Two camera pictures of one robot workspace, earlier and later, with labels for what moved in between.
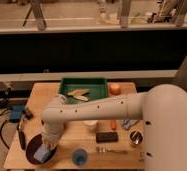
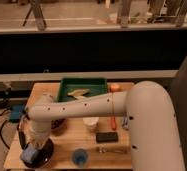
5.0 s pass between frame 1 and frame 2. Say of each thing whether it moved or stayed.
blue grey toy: stayed
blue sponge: moved
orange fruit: stayed
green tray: stayed
